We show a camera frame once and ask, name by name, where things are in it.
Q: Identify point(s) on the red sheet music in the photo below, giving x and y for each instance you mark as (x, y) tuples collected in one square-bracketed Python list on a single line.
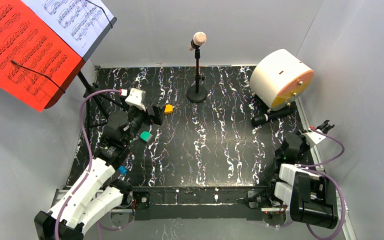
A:
[(36, 65)]

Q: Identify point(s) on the blue small block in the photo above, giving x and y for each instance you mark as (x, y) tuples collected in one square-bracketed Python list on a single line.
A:
[(122, 170)]

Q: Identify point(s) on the orange small block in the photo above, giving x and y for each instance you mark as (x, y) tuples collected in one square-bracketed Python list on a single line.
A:
[(168, 109)]

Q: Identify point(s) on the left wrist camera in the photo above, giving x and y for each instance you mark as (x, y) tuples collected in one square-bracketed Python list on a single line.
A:
[(134, 97)]

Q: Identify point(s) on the black music stand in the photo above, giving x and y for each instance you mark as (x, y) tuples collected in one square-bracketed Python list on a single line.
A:
[(93, 93)]

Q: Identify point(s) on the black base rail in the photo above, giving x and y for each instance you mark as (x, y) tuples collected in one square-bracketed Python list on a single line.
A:
[(230, 202)]

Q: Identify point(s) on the pink-headed microphone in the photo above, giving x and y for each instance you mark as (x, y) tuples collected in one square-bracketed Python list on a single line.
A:
[(197, 41)]

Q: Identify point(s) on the tall black mic stand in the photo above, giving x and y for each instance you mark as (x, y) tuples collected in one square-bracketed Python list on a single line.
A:
[(197, 93)]

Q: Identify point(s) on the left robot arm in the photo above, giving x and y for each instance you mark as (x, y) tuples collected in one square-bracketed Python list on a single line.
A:
[(79, 209)]

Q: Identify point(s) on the white sheet music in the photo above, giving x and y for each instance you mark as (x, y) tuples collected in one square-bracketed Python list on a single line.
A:
[(82, 24)]

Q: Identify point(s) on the green small block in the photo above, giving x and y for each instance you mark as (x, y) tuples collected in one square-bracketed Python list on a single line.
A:
[(146, 136)]

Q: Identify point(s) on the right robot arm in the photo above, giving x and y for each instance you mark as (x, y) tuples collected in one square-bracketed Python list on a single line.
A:
[(309, 197)]

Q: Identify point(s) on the white round drum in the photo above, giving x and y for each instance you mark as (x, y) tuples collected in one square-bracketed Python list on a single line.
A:
[(279, 79)]

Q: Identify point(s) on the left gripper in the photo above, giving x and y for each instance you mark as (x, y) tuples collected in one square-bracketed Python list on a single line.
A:
[(157, 114)]

